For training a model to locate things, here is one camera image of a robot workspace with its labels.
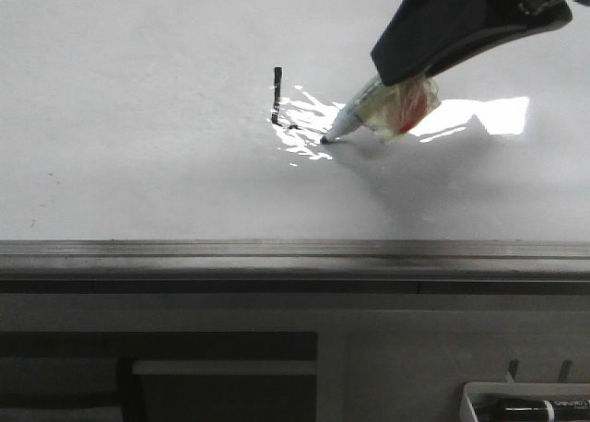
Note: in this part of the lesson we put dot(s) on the white whiteboard with aluminium frame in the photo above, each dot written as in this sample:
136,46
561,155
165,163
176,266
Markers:
186,133

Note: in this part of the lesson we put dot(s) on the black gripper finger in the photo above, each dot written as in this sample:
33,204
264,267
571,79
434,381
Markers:
428,37

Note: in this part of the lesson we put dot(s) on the white marker tray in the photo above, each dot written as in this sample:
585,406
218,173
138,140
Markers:
483,392

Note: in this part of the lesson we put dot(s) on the taped white whiteboard marker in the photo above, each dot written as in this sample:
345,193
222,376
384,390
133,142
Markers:
388,111

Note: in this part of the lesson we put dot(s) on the black deli whiteboard marker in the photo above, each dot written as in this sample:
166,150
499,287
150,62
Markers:
531,410

